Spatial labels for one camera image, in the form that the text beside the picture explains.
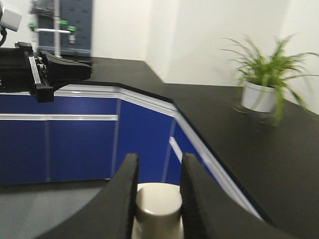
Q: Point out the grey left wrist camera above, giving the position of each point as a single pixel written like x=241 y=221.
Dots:
x=10 y=16

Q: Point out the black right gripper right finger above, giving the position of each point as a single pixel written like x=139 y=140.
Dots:
x=209 y=213

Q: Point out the blue lab bench cabinets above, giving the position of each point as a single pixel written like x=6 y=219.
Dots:
x=86 y=132

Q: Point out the potted green spider plant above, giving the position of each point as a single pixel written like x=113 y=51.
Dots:
x=264 y=79

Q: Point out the white lab faucet green knobs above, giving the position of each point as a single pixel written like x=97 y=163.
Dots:
x=59 y=27

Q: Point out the glass jar with cream lid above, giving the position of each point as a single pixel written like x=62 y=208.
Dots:
x=158 y=213

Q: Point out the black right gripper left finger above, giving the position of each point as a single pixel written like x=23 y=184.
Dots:
x=110 y=214

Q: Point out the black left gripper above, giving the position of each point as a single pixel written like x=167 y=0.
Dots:
x=19 y=72

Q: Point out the grey pegboard drying rack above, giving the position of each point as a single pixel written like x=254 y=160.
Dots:
x=78 y=13

